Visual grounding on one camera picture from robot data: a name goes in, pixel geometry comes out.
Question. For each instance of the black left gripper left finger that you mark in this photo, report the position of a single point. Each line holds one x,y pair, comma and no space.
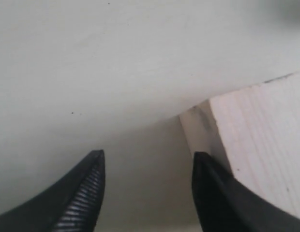
72,204

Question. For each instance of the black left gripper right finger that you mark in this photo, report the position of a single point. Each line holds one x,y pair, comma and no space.
223,204

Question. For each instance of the large wooden cube block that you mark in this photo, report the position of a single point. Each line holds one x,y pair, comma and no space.
254,132

